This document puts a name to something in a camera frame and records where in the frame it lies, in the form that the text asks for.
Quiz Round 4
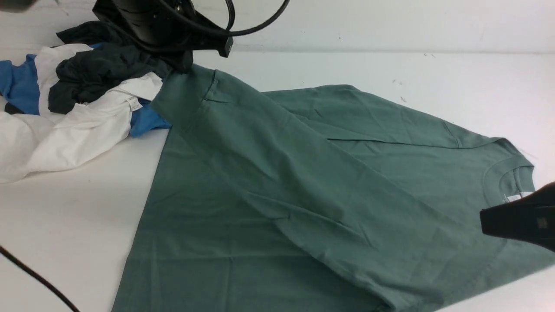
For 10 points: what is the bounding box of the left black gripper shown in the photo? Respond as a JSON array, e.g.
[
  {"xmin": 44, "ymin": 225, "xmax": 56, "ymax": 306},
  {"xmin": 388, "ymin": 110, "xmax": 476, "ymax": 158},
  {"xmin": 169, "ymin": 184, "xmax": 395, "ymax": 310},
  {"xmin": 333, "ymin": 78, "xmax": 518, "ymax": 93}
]
[{"xmin": 92, "ymin": 0, "xmax": 233, "ymax": 59}]

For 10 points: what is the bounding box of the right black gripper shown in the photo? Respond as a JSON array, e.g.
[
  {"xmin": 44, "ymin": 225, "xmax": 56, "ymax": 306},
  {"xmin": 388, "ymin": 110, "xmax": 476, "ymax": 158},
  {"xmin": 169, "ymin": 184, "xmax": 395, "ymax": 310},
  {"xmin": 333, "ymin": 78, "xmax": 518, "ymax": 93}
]
[{"xmin": 480, "ymin": 182, "xmax": 555, "ymax": 251}]

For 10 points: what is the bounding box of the white shirt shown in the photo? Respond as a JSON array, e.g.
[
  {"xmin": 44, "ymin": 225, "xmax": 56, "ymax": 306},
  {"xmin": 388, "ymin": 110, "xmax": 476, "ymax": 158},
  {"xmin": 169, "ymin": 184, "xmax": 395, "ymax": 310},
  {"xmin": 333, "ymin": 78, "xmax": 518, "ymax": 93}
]
[{"xmin": 0, "ymin": 44, "xmax": 163, "ymax": 184}]

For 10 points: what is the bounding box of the dark grey shirt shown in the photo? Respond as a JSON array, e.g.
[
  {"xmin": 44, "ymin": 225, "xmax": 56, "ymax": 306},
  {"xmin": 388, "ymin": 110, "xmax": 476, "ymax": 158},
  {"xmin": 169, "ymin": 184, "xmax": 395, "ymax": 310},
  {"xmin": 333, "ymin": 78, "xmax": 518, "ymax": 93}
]
[{"xmin": 48, "ymin": 20, "xmax": 171, "ymax": 114}]

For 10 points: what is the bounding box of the blue shirt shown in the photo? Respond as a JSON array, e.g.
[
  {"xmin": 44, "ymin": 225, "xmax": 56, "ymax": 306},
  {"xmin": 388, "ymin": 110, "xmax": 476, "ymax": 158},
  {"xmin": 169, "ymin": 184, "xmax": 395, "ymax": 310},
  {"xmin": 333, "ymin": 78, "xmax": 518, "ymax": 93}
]
[{"xmin": 0, "ymin": 43, "xmax": 171, "ymax": 137}]

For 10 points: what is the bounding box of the green long-sleeved shirt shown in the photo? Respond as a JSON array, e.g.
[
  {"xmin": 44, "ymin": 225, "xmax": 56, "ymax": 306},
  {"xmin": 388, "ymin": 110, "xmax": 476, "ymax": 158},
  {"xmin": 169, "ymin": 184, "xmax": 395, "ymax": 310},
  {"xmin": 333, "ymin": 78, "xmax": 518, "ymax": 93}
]
[{"xmin": 112, "ymin": 65, "xmax": 554, "ymax": 312}]

